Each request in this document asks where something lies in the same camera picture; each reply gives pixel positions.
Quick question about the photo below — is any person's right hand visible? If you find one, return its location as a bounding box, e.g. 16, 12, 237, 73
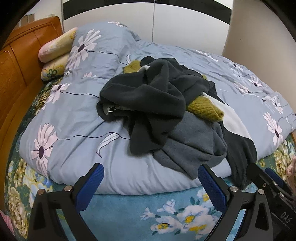
285, 156, 296, 183

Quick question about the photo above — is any green floral bed sheet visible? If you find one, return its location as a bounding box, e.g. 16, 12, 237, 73
3, 76, 296, 241

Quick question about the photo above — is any pink floral pillow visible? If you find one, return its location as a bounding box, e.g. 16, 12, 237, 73
38, 27, 78, 63

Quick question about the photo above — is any black and white jacket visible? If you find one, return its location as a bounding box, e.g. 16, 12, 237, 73
97, 56, 257, 190

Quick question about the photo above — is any pink cloth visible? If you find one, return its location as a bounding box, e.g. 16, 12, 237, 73
0, 212, 15, 241

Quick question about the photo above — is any white wardrobe with black stripe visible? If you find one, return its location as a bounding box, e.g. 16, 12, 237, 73
62, 0, 234, 56

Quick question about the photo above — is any blue floral duvet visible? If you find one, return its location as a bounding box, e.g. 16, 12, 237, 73
18, 21, 296, 195

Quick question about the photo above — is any orange wooden headboard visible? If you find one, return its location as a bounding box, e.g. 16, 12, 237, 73
0, 16, 65, 149

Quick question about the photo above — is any yellow floral pillow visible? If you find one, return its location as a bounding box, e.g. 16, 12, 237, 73
41, 53, 70, 81

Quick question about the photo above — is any grey fleece garment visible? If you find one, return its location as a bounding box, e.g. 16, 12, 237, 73
153, 111, 228, 180

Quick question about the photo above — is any olive green knitted sweater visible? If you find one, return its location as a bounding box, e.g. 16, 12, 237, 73
122, 60, 225, 122

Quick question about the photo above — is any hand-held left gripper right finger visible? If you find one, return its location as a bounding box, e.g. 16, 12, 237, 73
198, 164, 274, 241

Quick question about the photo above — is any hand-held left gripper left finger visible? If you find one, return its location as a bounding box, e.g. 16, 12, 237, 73
27, 163, 104, 241

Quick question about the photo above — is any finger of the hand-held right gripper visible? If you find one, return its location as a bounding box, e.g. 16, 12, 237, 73
264, 167, 290, 189
245, 163, 281, 197

